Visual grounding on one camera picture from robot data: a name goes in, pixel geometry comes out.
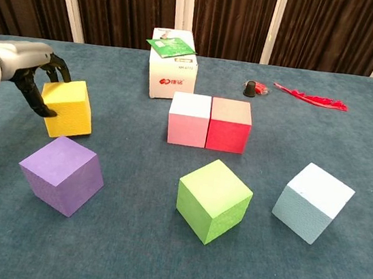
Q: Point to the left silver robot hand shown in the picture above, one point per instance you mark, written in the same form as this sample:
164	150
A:
22	56

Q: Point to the yellow foam cube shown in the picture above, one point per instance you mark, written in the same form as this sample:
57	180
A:
69	114

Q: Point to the pink foam cube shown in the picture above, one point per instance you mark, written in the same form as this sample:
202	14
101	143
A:
188	126

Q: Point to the red foam cube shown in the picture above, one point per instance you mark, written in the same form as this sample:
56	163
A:
228	134

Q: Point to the light blue foam cube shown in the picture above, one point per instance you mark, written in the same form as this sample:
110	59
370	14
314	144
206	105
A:
308	207

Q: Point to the purple foam cube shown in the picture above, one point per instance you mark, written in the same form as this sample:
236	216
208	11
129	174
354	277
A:
61	174

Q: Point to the green sachet packet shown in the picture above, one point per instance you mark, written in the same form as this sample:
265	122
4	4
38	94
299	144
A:
169	48

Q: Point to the white cardboard box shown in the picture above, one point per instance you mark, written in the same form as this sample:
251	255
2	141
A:
171	75

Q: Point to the teal felt table cover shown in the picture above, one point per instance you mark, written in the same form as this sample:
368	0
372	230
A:
122	258

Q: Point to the small black cap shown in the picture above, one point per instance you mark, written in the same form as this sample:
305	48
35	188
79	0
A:
249	88

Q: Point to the green foam cube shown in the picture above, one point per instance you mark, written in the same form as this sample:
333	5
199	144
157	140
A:
212	201

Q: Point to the red candy wrapper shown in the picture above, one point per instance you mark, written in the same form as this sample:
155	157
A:
262	88

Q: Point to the red feather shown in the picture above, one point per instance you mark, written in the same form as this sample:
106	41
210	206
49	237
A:
315	100

